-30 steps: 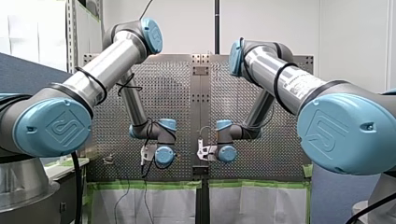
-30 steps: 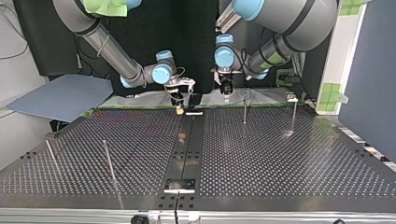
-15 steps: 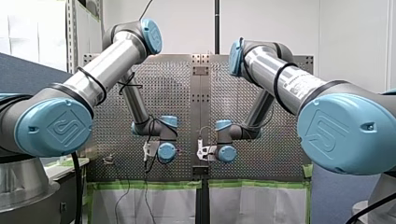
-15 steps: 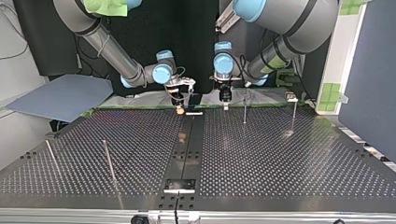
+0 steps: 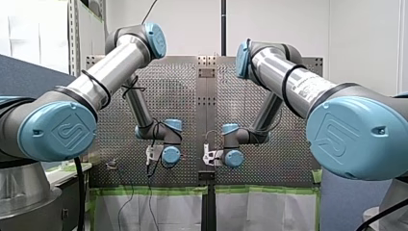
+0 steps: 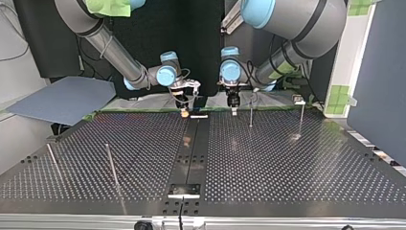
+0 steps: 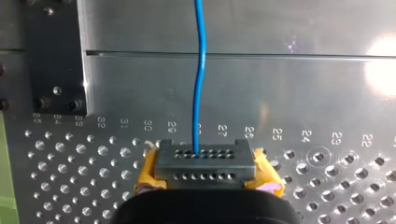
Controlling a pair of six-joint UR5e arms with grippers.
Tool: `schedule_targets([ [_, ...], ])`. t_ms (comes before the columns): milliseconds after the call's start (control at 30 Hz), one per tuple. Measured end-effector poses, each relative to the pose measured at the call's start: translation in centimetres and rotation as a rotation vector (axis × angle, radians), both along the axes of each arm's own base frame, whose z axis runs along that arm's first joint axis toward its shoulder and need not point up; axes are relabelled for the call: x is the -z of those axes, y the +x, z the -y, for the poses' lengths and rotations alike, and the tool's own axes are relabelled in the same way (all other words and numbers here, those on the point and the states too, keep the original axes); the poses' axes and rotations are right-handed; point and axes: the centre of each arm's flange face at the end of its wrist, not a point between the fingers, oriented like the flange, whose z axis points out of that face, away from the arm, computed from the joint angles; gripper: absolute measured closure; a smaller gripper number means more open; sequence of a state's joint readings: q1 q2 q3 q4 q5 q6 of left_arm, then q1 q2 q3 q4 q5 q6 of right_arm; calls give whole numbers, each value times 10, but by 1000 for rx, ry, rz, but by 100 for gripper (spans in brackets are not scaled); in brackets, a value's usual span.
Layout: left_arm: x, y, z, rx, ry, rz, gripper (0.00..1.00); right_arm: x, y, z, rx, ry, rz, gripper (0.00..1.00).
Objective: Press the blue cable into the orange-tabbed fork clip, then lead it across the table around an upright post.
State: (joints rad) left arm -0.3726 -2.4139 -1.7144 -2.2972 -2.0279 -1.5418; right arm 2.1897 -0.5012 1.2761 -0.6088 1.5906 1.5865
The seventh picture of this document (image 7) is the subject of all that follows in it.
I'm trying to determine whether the blue cable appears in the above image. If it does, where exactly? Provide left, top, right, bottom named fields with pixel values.
left=153, top=0, right=258, bottom=189

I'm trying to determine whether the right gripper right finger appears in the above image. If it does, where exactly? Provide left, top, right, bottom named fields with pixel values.
left=244, top=147, right=286, bottom=198

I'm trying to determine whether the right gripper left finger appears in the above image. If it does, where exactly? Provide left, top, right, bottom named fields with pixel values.
left=134, top=140, right=168, bottom=196

